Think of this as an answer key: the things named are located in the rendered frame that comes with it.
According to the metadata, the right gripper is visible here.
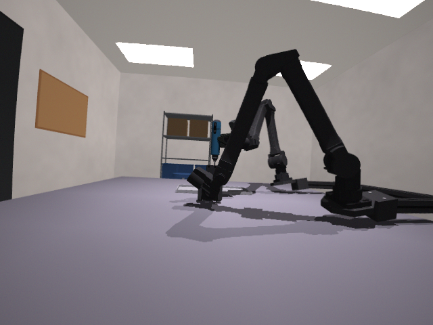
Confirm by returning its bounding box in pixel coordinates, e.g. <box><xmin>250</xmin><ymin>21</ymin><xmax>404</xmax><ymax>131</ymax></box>
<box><xmin>217</xmin><ymin>133</ymin><xmax>230</xmax><ymax>148</ymax></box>

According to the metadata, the white shallow rectangular tray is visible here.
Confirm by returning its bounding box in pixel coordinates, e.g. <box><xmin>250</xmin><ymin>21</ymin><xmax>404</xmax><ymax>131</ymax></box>
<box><xmin>176</xmin><ymin>184</ymin><xmax>252</xmax><ymax>195</ymax></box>

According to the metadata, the blue electric screwdriver barrel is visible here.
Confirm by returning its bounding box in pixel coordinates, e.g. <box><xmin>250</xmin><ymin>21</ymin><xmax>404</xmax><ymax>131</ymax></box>
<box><xmin>211</xmin><ymin>120</ymin><xmax>221</xmax><ymax>165</ymax></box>

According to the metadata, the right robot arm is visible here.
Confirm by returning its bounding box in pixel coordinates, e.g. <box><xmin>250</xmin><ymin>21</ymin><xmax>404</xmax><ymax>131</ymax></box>
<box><xmin>242</xmin><ymin>99</ymin><xmax>292</xmax><ymax>183</ymax></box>

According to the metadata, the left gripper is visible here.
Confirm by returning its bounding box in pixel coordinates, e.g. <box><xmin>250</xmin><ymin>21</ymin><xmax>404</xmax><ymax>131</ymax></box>
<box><xmin>198</xmin><ymin>186</ymin><xmax>223</xmax><ymax>201</ymax></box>

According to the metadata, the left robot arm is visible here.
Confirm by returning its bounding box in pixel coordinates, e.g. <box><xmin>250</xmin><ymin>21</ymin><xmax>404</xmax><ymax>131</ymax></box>
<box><xmin>187</xmin><ymin>49</ymin><xmax>372</xmax><ymax>209</ymax></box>

